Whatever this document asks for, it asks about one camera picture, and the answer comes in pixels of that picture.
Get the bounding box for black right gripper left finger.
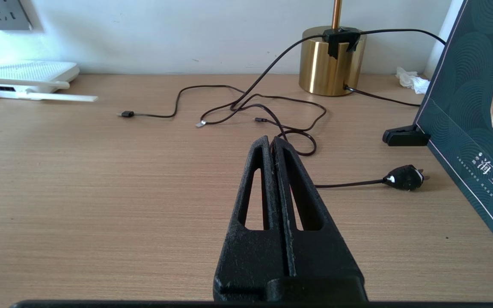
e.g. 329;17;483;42
213;136;292;302

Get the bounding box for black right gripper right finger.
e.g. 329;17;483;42
271;136;368;302

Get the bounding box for white router with antennas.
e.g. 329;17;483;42
0;61;99;103

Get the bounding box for brass desk lamp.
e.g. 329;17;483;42
299;0;367;97

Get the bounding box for crumpled white tissue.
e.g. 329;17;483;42
395;67;430;95

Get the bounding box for black multi-head USB cable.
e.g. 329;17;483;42
116;85;327;157

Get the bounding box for grey wall socket plate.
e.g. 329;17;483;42
0;0;33;31

